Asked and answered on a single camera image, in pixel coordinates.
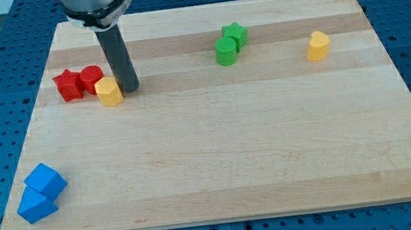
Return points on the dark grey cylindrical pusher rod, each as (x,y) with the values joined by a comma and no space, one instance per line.
(117,55)

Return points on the yellow hexagon block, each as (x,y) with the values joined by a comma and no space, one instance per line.
(108,91)

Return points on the red cylinder block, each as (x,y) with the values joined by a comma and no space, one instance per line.
(89,76)

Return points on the red star block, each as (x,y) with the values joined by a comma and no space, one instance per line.
(69,85)

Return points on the green cylinder block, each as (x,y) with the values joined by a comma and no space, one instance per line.
(225,48)

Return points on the green star block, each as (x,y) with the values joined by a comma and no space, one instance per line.
(236,32)

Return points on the blue cube block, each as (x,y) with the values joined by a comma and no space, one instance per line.
(46,180)

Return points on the light wooden board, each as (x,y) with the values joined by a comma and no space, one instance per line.
(201,143)

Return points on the blue triangle block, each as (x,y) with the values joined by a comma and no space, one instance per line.
(34,206)

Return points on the yellow heart block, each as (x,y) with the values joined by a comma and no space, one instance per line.
(318,46)

